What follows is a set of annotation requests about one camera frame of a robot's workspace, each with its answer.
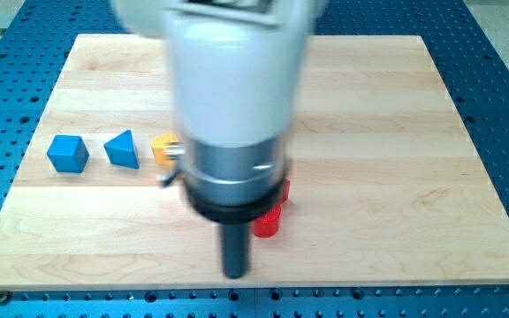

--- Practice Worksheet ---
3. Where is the wooden board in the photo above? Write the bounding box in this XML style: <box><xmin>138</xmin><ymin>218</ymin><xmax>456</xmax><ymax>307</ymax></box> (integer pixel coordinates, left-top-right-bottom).
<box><xmin>0</xmin><ymin>34</ymin><xmax>509</xmax><ymax>291</ymax></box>

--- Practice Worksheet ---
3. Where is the blue triangle block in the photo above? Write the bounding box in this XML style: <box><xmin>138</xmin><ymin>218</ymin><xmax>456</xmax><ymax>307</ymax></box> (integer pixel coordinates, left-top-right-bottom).
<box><xmin>103</xmin><ymin>130</ymin><xmax>140</xmax><ymax>170</ymax></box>

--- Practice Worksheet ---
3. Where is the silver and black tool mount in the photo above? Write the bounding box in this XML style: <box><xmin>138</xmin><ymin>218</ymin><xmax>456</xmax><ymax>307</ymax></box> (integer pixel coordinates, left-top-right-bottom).
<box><xmin>159</xmin><ymin>134</ymin><xmax>289</xmax><ymax>224</ymax></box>

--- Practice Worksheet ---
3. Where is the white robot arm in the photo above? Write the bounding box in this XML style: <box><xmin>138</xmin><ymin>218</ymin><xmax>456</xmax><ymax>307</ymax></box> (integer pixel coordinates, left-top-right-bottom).
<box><xmin>111</xmin><ymin>0</ymin><xmax>326</xmax><ymax>279</ymax></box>

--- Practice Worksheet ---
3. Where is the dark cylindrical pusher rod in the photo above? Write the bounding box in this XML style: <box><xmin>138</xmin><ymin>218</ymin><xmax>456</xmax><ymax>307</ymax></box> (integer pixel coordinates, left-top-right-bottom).
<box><xmin>219</xmin><ymin>223</ymin><xmax>250</xmax><ymax>279</ymax></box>

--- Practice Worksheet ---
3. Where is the red cylinder block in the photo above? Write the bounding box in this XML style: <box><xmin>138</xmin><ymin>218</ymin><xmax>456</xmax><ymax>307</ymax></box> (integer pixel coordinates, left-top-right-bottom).
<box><xmin>251</xmin><ymin>204</ymin><xmax>282</xmax><ymax>239</ymax></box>

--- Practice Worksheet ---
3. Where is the yellow block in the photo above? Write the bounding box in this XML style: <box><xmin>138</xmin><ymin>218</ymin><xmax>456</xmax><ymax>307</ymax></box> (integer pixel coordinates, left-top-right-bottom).
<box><xmin>150</xmin><ymin>132</ymin><xmax>179</xmax><ymax>168</ymax></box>

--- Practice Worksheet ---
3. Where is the blue cube block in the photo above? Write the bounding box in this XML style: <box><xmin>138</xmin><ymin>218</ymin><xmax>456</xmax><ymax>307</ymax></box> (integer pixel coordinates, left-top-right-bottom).
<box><xmin>47</xmin><ymin>135</ymin><xmax>89</xmax><ymax>173</ymax></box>

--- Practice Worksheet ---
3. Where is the blue perforated metal base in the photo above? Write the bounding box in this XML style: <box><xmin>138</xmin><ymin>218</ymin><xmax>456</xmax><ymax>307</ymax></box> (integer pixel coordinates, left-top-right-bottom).
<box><xmin>0</xmin><ymin>1</ymin><xmax>509</xmax><ymax>317</ymax></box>

